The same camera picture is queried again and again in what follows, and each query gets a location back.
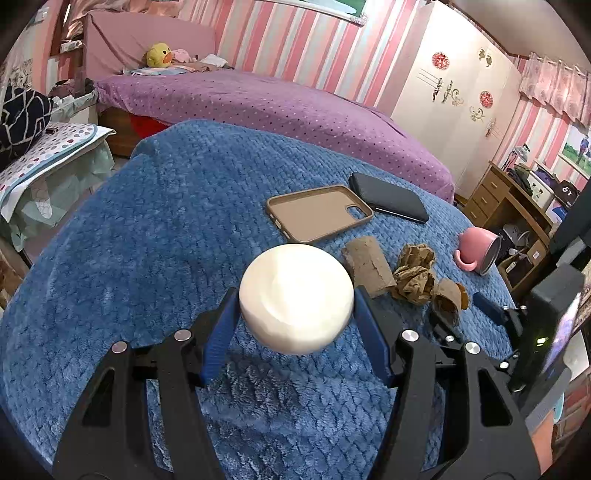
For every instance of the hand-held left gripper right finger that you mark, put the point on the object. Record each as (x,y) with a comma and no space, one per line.
(371,332)

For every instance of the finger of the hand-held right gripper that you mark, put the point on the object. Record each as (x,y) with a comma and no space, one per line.
(487,304)
(443,330)

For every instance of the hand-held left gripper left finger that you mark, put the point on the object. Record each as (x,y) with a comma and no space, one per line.
(221,323)

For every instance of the torn cardboard tube piece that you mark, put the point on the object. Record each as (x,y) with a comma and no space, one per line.
(448,297)

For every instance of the brown paper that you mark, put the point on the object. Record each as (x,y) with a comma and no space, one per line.
(415,274)

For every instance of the white round container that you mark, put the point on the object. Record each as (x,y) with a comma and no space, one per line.
(295,297)

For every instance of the pink metal cup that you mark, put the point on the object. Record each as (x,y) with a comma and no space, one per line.
(473,249)

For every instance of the blue quilted blanket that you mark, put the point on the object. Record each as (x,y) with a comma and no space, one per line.
(161,230)

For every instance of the wooden desk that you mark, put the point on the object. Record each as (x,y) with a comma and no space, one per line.
(489,194)

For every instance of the black hanging garment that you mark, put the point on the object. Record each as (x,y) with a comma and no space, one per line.
(575,226)

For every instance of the tan phone case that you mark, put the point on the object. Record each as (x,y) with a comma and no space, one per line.
(318,214)

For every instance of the white storage box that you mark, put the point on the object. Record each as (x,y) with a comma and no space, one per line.
(545,187)

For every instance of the dark green clothes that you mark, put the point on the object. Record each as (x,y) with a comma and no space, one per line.
(521,177)

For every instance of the black phone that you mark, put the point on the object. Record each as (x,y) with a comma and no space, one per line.
(392,198)

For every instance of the black box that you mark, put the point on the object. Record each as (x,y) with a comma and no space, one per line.
(565,194)

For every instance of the desk lamp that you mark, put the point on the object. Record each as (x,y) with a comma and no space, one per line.
(519,154)

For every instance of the pale green cover sheet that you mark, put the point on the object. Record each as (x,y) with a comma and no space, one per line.
(60,194)

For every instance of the purple dotted bed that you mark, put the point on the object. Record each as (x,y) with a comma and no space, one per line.
(277,115)

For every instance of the pink floral window curtain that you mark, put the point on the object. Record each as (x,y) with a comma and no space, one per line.
(554,87)

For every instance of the polka dot cloth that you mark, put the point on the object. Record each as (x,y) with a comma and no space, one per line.
(51,157)

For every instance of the white wardrobe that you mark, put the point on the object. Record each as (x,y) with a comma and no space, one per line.
(448,69)

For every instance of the light blue cloth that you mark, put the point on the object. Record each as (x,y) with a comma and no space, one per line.
(152,71)

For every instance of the white cloth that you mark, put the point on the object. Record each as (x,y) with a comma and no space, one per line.
(213,60)

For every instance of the pink plush toy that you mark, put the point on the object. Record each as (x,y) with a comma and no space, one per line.
(181,56)

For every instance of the yellow duck plush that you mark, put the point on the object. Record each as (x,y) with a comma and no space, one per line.
(159,55)

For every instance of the black white patterned cushion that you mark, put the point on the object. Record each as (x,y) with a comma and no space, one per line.
(23,120)

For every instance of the pink headboard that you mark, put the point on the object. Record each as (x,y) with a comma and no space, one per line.
(138,41)

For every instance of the framed wedding picture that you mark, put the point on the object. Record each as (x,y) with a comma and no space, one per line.
(341,9)

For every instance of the couple wall poster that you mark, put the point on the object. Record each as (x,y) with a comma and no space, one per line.
(577,152)

